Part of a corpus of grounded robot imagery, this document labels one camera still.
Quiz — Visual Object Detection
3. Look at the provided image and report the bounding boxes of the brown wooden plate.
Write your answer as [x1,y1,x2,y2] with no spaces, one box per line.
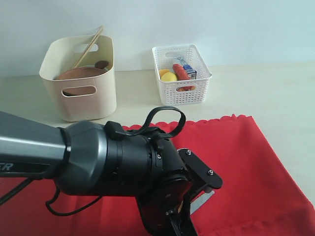
[56,66,107,97]

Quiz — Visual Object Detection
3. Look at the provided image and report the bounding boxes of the orange fried food piece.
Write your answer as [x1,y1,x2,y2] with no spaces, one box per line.
[176,86,196,92]

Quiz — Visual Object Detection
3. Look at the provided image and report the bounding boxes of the cream plastic bin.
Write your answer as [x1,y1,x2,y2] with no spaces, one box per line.
[39,35,117,122]

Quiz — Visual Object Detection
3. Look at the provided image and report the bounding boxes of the orange cheese block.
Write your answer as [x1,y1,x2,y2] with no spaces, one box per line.
[158,69,169,77]

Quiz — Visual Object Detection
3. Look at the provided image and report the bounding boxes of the blue white milk carton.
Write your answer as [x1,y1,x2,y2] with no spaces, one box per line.
[172,57,197,80]

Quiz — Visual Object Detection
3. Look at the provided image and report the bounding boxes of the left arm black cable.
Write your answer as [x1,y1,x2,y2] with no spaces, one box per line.
[0,106,187,217]

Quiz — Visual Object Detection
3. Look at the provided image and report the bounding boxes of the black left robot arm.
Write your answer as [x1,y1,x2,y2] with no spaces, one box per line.
[0,107,196,236]

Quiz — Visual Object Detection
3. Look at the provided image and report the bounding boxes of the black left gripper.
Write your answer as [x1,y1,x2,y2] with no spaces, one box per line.
[136,172,198,236]

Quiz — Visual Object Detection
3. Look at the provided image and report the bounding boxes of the white perforated plastic basket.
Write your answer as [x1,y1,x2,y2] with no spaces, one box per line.
[152,44,212,106]

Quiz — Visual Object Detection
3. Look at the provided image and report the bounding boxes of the wooden chopstick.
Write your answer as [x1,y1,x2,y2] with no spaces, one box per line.
[72,26,104,69]

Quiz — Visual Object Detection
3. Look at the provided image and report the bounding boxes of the red scalloped cloth mat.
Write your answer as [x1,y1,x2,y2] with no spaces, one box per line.
[0,115,315,236]

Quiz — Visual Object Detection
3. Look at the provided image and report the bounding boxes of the brown wooden spoon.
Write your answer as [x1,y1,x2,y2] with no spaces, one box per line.
[94,60,109,69]

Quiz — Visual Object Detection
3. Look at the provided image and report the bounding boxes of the silver table knife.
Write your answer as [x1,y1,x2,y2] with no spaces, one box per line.
[190,190,215,215]

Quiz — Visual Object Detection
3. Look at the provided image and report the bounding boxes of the yellow lemon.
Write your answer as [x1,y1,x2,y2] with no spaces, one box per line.
[160,72,177,82]

